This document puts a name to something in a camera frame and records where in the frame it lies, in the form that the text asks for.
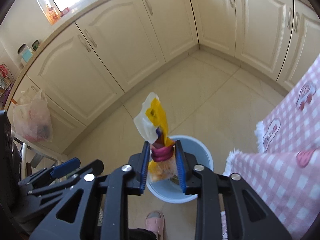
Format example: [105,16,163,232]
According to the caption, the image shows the yellow white snack wrapper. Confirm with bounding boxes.
[133,92,177,183]

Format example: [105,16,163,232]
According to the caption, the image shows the light blue trash bin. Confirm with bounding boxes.
[146,134,214,204]

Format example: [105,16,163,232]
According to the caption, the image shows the cream kitchen cabinets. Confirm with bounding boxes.
[4,0,319,153]

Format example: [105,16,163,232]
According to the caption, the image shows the pink checkered tablecloth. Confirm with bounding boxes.
[224,59,319,239]

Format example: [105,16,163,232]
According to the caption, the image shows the hanging plastic bag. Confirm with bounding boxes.
[12,89,53,142]

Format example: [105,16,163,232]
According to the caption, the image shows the pink slipper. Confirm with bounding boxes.
[145,211,165,239]

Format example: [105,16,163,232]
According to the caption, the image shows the glass jar on counter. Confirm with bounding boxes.
[17,43,33,63]

